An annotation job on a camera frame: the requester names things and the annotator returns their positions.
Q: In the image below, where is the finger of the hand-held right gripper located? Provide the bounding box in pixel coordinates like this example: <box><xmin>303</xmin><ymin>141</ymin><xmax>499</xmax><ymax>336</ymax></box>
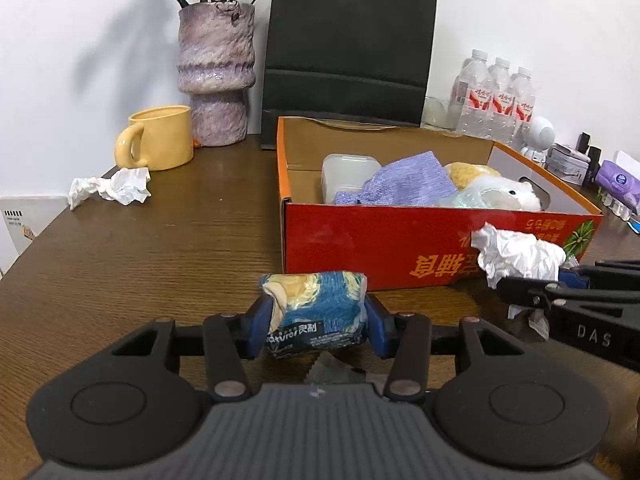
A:
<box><xmin>559</xmin><ymin>260</ymin><xmax>640</xmax><ymax>288</ymax></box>
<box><xmin>497</xmin><ymin>276</ymin><xmax>640</xmax><ymax>311</ymax></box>

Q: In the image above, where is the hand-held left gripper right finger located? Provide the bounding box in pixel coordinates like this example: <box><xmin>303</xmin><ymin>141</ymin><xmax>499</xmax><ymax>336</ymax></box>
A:
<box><xmin>365</xmin><ymin>293</ymin><xmax>526</xmax><ymax>403</ymax></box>

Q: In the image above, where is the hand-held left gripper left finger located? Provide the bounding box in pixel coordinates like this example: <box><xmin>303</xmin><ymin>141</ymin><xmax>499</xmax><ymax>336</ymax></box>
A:
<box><xmin>112</xmin><ymin>296</ymin><xmax>274</xmax><ymax>402</ymax></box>

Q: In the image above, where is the white tissue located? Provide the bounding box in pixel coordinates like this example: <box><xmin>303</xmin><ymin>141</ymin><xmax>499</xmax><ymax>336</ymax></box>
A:
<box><xmin>471</xmin><ymin>221</ymin><xmax>567</xmax><ymax>343</ymax></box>
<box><xmin>67</xmin><ymin>166</ymin><xmax>152</xmax><ymax>211</ymax></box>

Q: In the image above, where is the blue printed tissue pack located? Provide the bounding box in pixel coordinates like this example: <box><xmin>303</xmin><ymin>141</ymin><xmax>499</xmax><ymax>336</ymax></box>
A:
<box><xmin>258</xmin><ymin>270</ymin><xmax>368</xmax><ymax>359</ymax></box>

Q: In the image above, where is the red cardboard box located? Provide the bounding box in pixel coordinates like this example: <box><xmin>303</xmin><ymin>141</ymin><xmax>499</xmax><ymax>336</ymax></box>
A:
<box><xmin>276</xmin><ymin>116</ymin><xmax>604</xmax><ymax>292</ymax></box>

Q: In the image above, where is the yellow white plush hamster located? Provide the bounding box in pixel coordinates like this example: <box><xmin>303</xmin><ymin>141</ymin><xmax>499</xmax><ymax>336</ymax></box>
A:
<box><xmin>445</xmin><ymin>161</ymin><xmax>547</xmax><ymax>211</ymax></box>

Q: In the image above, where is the clear bubble bag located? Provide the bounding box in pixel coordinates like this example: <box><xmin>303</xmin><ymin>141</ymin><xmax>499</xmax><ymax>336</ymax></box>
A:
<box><xmin>435</xmin><ymin>182</ymin><xmax>501</xmax><ymax>209</ymax></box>

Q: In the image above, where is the purple drawstring pouch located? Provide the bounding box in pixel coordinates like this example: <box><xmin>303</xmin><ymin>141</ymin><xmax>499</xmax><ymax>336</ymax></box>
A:
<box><xmin>334</xmin><ymin>151</ymin><xmax>457</xmax><ymax>207</ymax></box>

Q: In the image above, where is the clear cotton swab box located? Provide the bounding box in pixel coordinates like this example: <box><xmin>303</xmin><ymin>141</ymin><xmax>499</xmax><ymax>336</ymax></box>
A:
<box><xmin>321</xmin><ymin>153</ymin><xmax>382</xmax><ymax>205</ymax></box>

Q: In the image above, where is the clear glass container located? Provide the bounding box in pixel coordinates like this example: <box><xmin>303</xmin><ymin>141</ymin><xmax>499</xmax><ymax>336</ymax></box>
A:
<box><xmin>422</xmin><ymin>95</ymin><xmax>461</xmax><ymax>131</ymax></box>

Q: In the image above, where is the row of small white vials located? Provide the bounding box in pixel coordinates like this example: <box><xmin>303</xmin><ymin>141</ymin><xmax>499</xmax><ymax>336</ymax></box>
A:
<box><xmin>600</xmin><ymin>190</ymin><xmax>633</xmax><ymax>218</ymax></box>

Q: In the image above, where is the purple wipes pack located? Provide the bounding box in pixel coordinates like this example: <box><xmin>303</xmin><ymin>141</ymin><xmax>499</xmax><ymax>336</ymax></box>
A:
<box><xmin>597</xmin><ymin>160</ymin><xmax>640</xmax><ymax>211</ymax></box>

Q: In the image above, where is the small black box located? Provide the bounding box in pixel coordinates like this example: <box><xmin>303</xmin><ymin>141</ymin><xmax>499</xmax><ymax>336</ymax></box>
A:
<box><xmin>575</xmin><ymin>132</ymin><xmax>603</xmax><ymax>186</ymax></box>

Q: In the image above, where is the grey small box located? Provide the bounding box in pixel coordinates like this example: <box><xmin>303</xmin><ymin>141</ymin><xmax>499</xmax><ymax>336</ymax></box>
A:
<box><xmin>545</xmin><ymin>142</ymin><xmax>591</xmax><ymax>186</ymax></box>

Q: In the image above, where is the white robot toy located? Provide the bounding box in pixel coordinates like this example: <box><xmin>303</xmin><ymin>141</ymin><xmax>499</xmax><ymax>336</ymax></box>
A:
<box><xmin>520</xmin><ymin>116</ymin><xmax>556</xmax><ymax>161</ymax></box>

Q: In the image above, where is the clear water bottle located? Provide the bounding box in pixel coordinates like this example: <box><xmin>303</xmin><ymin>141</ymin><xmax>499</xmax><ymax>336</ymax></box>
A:
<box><xmin>452</xmin><ymin>49</ymin><xmax>493</xmax><ymax>136</ymax></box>
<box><xmin>505</xmin><ymin>66</ymin><xmax>536</xmax><ymax>148</ymax></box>
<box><xmin>482</xmin><ymin>57</ymin><xmax>513</xmax><ymax>143</ymax></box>

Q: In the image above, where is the yellow mug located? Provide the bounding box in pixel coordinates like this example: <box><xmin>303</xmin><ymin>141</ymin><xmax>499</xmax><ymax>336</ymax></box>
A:
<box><xmin>115</xmin><ymin>105</ymin><xmax>194</xmax><ymax>172</ymax></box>

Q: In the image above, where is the white card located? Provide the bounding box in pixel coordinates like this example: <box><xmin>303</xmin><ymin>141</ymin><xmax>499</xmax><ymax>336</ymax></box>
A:
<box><xmin>0</xmin><ymin>195</ymin><xmax>71</xmax><ymax>273</ymax></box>

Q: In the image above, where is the purple textured vase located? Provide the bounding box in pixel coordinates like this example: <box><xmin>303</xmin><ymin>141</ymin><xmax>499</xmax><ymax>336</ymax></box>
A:
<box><xmin>177</xmin><ymin>1</ymin><xmax>257</xmax><ymax>147</ymax></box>

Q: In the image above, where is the black paper bag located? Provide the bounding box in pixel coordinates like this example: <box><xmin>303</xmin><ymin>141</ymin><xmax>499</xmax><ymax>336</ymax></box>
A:
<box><xmin>260</xmin><ymin>0</ymin><xmax>440</xmax><ymax>152</ymax></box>

